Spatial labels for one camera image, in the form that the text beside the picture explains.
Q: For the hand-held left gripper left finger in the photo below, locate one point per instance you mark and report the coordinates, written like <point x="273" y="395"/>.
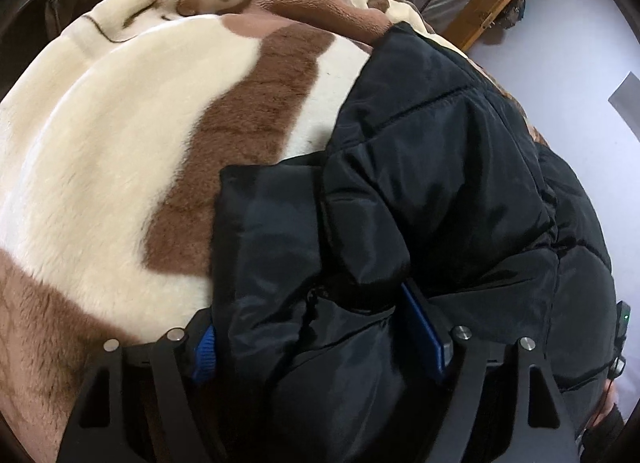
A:
<point x="202" y="355"/>

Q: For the hanging dark bag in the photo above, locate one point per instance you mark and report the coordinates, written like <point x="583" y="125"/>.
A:
<point x="512" y="13"/>

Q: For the brown and cream plush blanket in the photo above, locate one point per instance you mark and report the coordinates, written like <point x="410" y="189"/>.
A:
<point x="125" y="153"/>

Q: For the black puffer jacket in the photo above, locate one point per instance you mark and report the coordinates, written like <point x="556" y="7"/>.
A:
<point x="430" y="193"/>

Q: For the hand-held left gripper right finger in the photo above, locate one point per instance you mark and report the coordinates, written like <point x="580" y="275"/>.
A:
<point x="425" y="330"/>

